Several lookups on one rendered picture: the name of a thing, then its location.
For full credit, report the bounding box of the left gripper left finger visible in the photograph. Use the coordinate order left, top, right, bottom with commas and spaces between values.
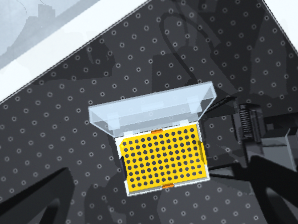
0, 167, 75, 224

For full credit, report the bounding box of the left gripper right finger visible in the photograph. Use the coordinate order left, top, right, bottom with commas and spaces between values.
247, 155, 298, 224

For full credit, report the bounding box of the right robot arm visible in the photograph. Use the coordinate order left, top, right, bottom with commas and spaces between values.
261, 128, 297, 172

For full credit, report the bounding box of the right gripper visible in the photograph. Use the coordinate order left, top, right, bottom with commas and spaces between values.
199, 97, 298, 195

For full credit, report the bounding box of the yellow perforated tip rack insert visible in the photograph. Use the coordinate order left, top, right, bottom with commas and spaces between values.
120, 124, 207, 192

